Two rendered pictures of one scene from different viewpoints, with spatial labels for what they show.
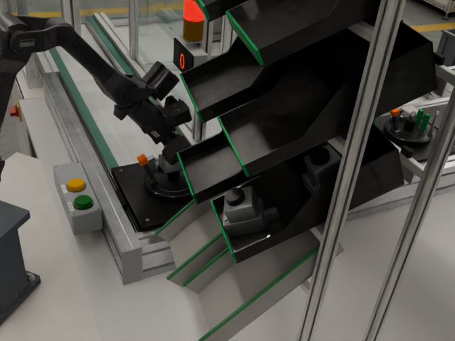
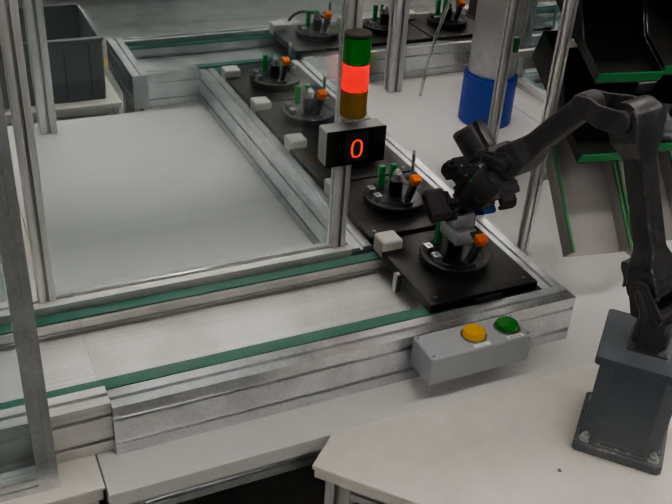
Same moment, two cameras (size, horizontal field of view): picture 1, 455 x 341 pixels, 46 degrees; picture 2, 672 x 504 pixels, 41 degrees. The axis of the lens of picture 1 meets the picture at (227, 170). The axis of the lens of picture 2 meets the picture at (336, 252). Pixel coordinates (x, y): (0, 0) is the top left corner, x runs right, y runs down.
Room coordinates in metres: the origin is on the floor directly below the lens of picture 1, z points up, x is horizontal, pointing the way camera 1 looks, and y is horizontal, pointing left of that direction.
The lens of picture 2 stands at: (1.21, 1.65, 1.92)
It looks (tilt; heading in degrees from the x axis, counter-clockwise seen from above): 32 degrees down; 273
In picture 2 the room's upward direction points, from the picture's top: 4 degrees clockwise
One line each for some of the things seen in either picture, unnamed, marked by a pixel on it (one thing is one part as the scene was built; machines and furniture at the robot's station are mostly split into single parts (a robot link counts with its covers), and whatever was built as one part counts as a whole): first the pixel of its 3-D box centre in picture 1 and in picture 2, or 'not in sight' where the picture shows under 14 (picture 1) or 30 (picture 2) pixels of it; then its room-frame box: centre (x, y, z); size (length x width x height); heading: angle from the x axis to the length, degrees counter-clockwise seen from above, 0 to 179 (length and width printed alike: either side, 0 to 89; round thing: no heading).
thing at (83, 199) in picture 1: (83, 203); (506, 326); (0.95, 0.32, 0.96); 0.04 x 0.04 x 0.02
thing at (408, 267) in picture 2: (172, 188); (452, 264); (1.04, 0.13, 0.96); 0.24 x 0.24 x 0.02; 29
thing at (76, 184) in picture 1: (76, 185); (473, 334); (1.01, 0.36, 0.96); 0.04 x 0.04 x 0.02
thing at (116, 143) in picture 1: (143, 141); (309, 308); (1.32, 0.25, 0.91); 0.84 x 0.28 x 0.10; 29
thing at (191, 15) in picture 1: (194, 7); (355, 75); (1.27, 0.12, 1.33); 0.05 x 0.05 x 0.05
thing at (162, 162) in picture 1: (178, 153); (456, 219); (1.05, 0.12, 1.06); 0.08 x 0.04 x 0.07; 120
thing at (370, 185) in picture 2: not in sight; (396, 184); (1.17, -0.09, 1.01); 0.24 x 0.24 x 0.13; 29
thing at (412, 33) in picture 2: not in sight; (384, 16); (1.24, -1.30, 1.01); 0.24 x 0.24 x 0.13; 29
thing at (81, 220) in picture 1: (77, 195); (471, 348); (1.01, 0.36, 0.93); 0.21 x 0.07 x 0.06; 29
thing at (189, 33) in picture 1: (193, 28); (353, 101); (1.27, 0.12, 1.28); 0.05 x 0.05 x 0.05
